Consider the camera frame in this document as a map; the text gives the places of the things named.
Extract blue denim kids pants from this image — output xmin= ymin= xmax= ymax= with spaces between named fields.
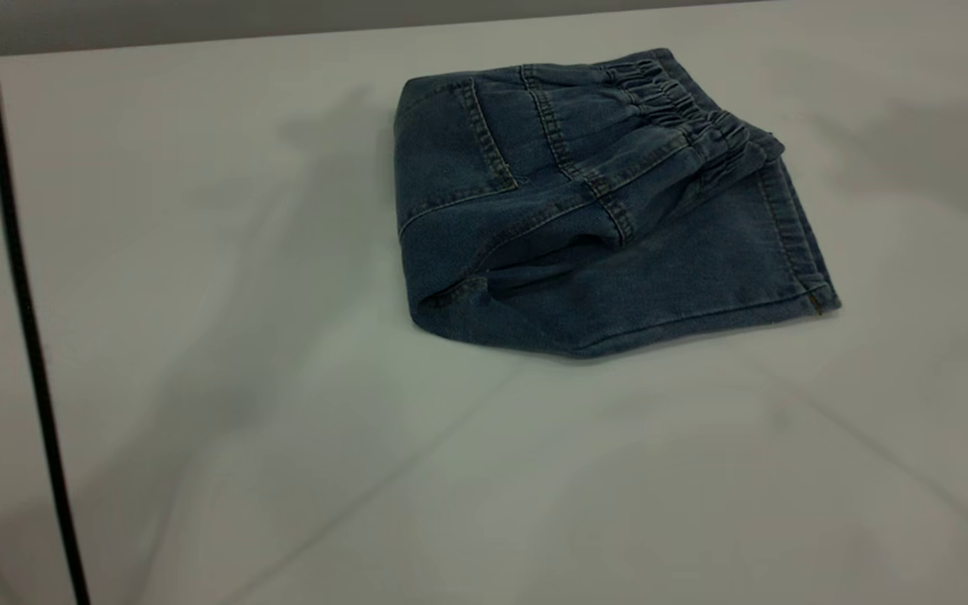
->
xmin=393 ymin=48 xmax=843 ymax=360

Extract thick black cable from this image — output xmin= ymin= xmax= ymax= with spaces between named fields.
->
xmin=0 ymin=0 xmax=92 ymax=605

